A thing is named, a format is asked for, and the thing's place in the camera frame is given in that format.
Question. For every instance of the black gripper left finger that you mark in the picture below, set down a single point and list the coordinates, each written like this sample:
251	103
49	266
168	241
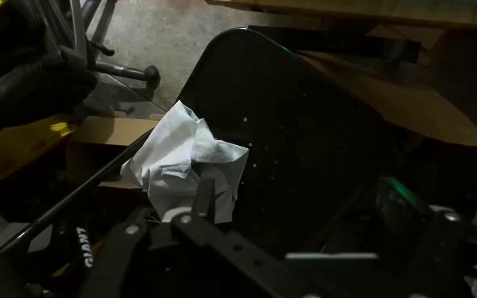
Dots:
143	261

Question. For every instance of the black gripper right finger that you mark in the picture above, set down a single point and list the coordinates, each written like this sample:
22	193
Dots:
271	276

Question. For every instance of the white cloth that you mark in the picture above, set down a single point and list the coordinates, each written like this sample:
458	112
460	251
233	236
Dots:
173	160

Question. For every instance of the black folding chair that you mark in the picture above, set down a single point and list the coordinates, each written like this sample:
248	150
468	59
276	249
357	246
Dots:
317	155

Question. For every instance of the brown cardboard box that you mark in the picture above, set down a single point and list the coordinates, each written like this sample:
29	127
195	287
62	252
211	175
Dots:
99	140

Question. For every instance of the grey metal pipe frame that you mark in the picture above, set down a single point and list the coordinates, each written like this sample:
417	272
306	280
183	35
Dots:
77	29

